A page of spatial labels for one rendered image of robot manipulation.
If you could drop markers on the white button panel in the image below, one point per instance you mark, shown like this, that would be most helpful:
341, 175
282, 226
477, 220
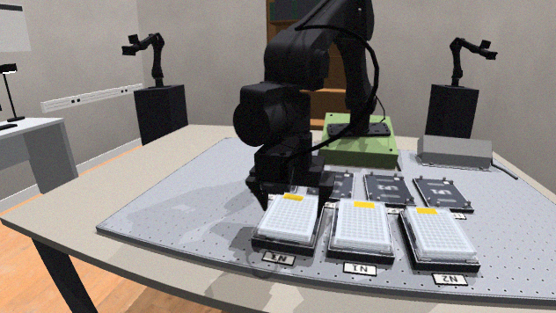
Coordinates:
456, 153

